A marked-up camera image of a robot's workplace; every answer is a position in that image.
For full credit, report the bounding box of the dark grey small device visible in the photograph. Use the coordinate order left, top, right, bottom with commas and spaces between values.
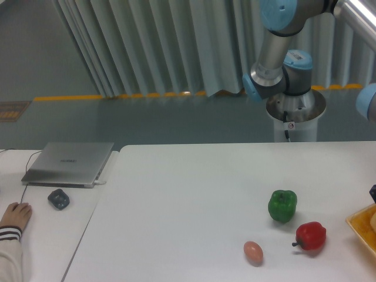
48, 189, 70, 210

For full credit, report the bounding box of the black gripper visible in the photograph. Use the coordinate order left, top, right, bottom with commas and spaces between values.
369, 184, 376, 203

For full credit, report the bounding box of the brown egg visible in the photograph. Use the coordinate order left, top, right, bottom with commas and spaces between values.
243, 241, 264, 264

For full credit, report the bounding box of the green bell pepper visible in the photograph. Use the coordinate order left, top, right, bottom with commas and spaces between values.
268, 190, 297, 223

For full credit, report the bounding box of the grey pleated curtain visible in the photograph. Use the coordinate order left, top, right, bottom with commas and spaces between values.
55, 1, 375, 100

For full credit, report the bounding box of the yellow tray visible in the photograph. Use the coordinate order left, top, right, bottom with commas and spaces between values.
346, 203, 375, 256

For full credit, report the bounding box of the black mouse cable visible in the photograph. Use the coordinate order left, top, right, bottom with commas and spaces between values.
0, 148, 43, 204

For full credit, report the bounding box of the forearm in striped sleeve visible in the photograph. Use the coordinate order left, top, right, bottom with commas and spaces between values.
1, 226, 23, 281

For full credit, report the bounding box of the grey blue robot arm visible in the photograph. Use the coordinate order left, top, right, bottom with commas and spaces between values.
242, 1, 375, 142

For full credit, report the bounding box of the black pedestal cable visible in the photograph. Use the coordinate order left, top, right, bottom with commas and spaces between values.
283, 110, 292, 143

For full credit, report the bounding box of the red bell pepper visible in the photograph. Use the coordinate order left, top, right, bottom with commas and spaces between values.
291, 221, 327, 251

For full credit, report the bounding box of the person's hand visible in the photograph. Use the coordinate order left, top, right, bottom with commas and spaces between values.
1, 202, 32, 231

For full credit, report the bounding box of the silver closed laptop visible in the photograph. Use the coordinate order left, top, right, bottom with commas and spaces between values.
21, 142, 113, 188

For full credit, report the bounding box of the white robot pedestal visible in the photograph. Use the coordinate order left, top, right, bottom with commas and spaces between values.
266, 90, 326, 143

